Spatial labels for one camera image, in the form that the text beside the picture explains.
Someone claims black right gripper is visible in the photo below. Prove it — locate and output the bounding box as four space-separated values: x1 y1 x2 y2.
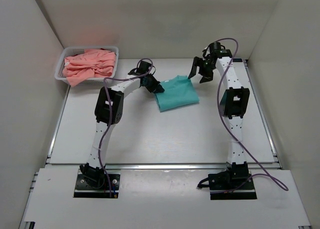
188 58 216 85

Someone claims teal t shirt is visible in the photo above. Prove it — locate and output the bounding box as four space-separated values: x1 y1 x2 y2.
155 75 200 113

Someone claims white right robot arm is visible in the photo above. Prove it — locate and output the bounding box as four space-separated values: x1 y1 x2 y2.
188 40 250 191

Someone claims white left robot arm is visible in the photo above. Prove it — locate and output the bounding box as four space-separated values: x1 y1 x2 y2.
79 58 165 190

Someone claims blue label sticker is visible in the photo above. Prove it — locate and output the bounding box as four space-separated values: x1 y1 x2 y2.
232 58 243 63

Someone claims salmon pink t shirt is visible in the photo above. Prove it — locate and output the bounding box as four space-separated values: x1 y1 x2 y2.
62 48 116 87

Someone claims white plastic basket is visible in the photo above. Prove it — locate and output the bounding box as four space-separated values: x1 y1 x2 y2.
54 45 119 85

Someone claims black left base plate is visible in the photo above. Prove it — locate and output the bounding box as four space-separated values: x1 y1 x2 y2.
73 170 121 199

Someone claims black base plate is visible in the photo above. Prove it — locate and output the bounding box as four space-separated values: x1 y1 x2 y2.
73 170 121 199
197 171 258 200

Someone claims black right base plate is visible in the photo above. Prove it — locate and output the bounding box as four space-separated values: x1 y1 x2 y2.
197 171 258 200

